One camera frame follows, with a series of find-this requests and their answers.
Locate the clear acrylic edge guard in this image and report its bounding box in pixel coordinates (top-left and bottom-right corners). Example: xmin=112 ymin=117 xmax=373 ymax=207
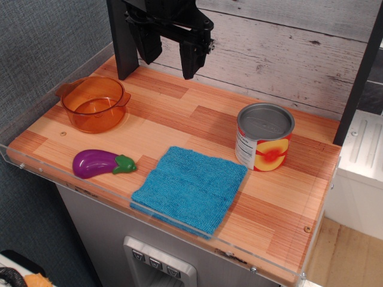
xmin=0 ymin=44 xmax=342 ymax=279

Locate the tin can with label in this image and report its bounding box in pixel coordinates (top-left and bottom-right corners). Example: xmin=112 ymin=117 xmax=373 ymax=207
xmin=235 ymin=103 xmax=295 ymax=172

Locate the purple toy eggplant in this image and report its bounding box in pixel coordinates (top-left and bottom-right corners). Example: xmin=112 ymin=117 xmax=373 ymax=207
xmin=72 ymin=149 xmax=137 ymax=179

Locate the dark vertical support post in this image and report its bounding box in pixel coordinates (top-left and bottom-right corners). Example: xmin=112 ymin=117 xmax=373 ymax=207
xmin=107 ymin=0 xmax=139 ymax=80

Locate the dark right frame post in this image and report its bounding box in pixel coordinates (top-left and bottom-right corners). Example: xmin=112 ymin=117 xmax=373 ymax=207
xmin=333 ymin=1 xmax=382 ymax=146

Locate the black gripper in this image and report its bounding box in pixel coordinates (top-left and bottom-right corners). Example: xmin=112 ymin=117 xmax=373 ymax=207
xmin=124 ymin=1 xmax=214 ymax=80

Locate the black braided cable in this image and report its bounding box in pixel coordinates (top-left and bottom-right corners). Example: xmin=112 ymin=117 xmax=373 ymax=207
xmin=0 ymin=267 xmax=29 ymax=287

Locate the orange transparent plastic pot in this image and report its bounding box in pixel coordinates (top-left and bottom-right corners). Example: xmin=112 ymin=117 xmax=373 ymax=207
xmin=56 ymin=76 xmax=131 ymax=133

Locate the orange plush object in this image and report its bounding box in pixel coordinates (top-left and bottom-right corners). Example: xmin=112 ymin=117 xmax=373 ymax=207
xmin=24 ymin=273 xmax=54 ymax=287

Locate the blue terry towel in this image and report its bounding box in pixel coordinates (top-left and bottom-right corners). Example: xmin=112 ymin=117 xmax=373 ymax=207
xmin=130 ymin=146 xmax=247 ymax=239

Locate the silver dispenser button panel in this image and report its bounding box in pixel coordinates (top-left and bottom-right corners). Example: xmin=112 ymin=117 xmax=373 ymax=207
xmin=123 ymin=236 xmax=198 ymax=286

